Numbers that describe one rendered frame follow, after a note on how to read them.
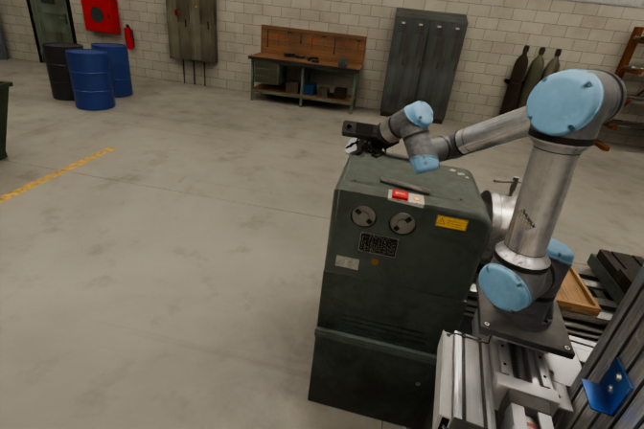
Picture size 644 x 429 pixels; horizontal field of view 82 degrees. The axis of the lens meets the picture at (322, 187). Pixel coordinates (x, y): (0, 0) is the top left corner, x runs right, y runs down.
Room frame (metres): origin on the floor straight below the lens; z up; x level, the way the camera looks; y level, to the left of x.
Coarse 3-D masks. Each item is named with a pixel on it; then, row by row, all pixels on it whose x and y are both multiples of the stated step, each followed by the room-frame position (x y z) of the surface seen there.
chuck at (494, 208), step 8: (488, 192) 1.44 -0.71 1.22; (496, 192) 1.42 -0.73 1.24; (488, 200) 1.41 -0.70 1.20; (496, 200) 1.36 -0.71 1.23; (488, 208) 1.38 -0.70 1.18; (496, 208) 1.33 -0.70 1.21; (496, 216) 1.30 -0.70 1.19; (496, 224) 1.28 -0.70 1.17; (496, 232) 1.27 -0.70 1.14; (488, 240) 1.26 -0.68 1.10; (496, 240) 1.25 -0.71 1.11; (488, 248) 1.26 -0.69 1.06; (488, 256) 1.26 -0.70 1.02
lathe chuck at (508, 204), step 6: (498, 192) 1.43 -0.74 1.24; (504, 192) 1.45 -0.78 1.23; (504, 198) 1.38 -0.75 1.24; (510, 198) 1.38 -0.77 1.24; (516, 198) 1.39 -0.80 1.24; (504, 204) 1.34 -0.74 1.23; (510, 204) 1.35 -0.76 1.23; (504, 210) 1.32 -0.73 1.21; (510, 210) 1.32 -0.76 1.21; (504, 216) 1.30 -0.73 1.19; (510, 216) 1.30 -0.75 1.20; (504, 222) 1.28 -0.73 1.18; (504, 228) 1.27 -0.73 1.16; (504, 234) 1.26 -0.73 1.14; (498, 240) 1.25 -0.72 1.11
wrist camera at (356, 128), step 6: (342, 126) 1.12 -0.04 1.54; (348, 126) 1.11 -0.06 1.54; (354, 126) 1.12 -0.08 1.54; (360, 126) 1.12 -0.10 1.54; (366, 126) 1.12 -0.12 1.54; (372, 126) 1.13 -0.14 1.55; (342, 132) 1.11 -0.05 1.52; (348, 132) 1.11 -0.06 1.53; (354, 132) 1.11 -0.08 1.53; (360, 132) 1.11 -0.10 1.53; (366, 132) 1.11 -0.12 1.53; (372, 132) 1.11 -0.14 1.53; (360, 138) 1.12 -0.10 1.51; (366, 138) 1.11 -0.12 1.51; (372, 138) 1.11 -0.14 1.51
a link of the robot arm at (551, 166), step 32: (544, 96) 0.72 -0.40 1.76; (576, 96) 0.68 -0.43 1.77; (608, 96) 0.70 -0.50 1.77; (544, 128) 0.70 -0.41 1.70; (576, 128) 0.67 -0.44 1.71; (544, 160) 0.71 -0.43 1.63; (576, 160) 0.70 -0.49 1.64; (544, 192) 0.69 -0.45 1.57; (512, 224) 0.73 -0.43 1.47; (544, 224) 0.68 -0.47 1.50; (512, 256) 0.69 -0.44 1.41; (544, 256) 0.69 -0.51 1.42; (512, 288) 0.66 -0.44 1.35; (544, 288) 0.69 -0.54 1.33
